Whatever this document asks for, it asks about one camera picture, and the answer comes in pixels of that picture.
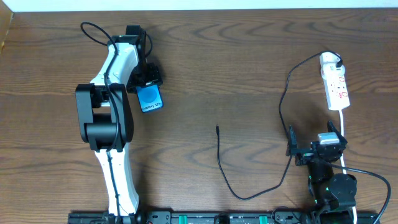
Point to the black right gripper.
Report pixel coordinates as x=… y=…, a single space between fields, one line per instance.
x=305 y=152

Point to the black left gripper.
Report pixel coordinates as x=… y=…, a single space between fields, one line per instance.
x=149 y=82

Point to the blue Galaxy smartphone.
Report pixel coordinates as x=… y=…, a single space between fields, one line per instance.
x=149 y=98

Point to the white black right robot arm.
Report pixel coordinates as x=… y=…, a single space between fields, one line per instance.
x=334 y=194

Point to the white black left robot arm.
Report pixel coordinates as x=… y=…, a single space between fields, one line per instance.
x=105 y=117

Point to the white power strip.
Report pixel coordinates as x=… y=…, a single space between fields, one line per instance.
x=335 y=87

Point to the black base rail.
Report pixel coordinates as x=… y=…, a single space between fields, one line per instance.
x=167 y=217

